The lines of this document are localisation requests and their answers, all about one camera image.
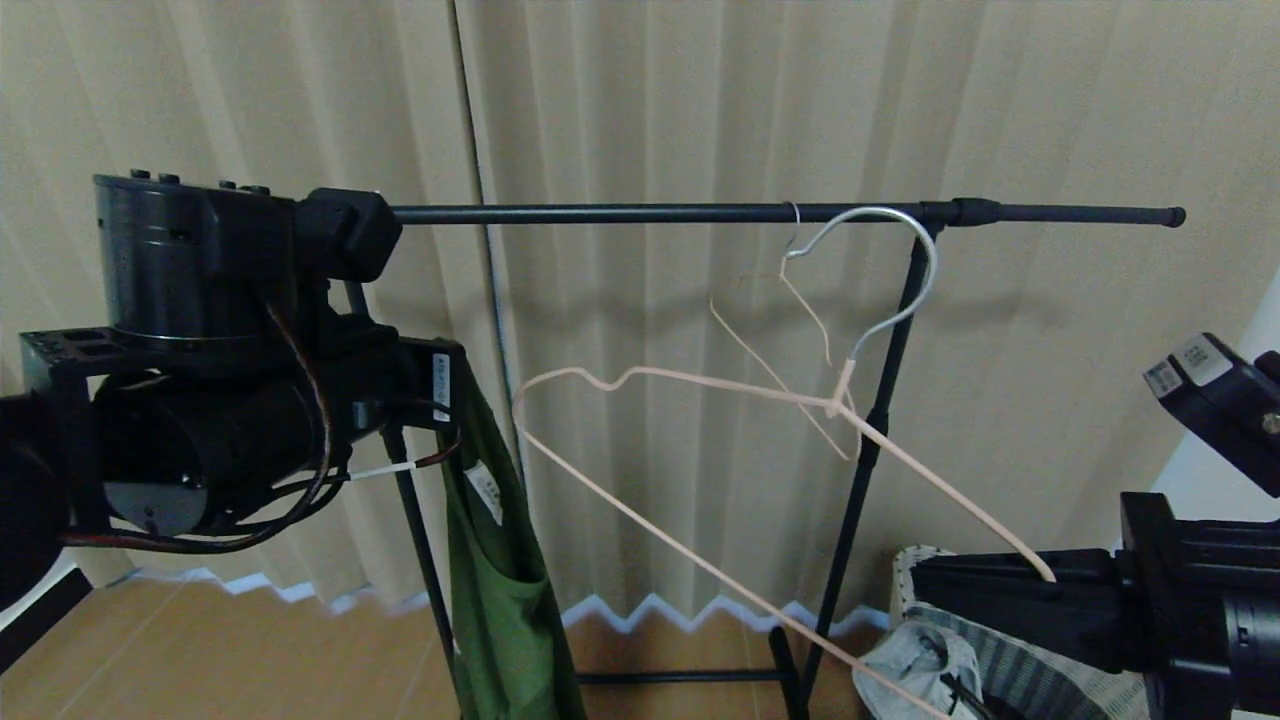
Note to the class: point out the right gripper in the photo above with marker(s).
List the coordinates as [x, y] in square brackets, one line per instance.
[1210, 600]

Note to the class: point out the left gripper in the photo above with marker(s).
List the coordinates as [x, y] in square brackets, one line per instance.
[230, 440]

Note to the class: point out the pink clothes hanger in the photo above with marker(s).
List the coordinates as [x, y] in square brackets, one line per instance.
[840, 402]
[770, 369]

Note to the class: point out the green sleeveless shirt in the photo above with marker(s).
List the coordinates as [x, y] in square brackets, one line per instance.
[500, 620]

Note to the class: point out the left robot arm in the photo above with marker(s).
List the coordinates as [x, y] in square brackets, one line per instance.
[190, 260]

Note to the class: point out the white laundry basket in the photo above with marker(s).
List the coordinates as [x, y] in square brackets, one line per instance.
[1050, 685]

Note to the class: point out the black clothes rack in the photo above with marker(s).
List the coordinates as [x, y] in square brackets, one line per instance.
[650, 213]

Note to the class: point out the pale grey garment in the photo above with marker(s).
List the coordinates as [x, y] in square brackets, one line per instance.
[905, 665]

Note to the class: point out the beige curtain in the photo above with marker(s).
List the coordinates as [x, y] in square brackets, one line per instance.
[650, 100]

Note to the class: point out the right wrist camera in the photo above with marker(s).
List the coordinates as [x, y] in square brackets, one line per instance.
[1210, 400]

